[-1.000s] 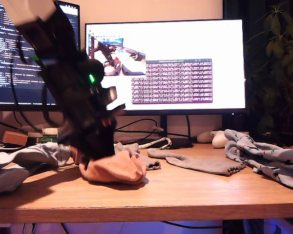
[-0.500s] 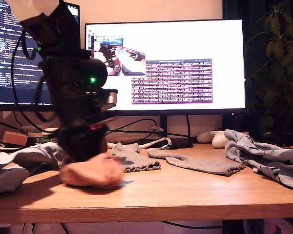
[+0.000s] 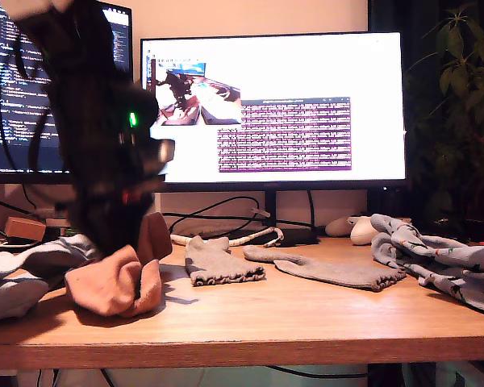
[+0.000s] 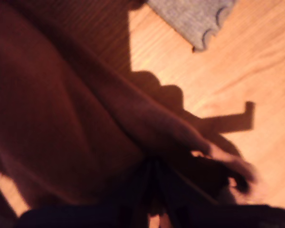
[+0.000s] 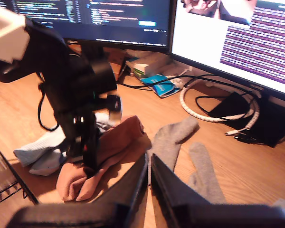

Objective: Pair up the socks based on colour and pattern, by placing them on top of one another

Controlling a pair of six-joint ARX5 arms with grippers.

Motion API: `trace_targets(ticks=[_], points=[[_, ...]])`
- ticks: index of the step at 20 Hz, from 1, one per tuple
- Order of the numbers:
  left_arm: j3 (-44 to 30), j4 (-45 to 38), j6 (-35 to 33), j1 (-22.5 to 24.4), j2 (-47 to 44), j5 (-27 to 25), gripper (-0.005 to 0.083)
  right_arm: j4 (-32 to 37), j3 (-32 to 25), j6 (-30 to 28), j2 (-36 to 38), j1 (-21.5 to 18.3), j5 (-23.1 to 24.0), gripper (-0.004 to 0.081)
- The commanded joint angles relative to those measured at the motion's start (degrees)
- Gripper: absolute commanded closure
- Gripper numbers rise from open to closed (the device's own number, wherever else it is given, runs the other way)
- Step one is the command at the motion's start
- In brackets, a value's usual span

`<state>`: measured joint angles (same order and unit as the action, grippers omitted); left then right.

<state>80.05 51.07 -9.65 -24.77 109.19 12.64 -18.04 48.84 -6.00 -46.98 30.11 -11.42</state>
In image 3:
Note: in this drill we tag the white gripper camera box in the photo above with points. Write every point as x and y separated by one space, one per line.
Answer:
163 155

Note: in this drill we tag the salmon pink ankle sock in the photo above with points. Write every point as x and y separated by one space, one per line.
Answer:
157 238
101 286

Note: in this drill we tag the black table leg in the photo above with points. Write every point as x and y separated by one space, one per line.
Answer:
383 377

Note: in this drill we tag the grey frilled cuff sock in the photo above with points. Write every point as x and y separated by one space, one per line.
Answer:
218 262
326 268

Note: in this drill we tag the pale blue toucan sock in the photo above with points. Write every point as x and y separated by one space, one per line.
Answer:
460 290
403 238

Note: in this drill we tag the white ribbed sock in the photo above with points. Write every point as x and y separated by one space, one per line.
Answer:
56 254
12 298

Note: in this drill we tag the green leafy houseplant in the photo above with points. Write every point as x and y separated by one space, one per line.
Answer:
456 101

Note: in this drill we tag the black fabric pouch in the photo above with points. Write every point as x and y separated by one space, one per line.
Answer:
302 238

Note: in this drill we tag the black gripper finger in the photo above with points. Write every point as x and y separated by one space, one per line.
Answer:
131 217
90 217

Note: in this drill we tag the white computer mouse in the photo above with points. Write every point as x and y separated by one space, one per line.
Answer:
339 226

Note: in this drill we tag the white screen monitor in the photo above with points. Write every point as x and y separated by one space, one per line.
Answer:
306 60

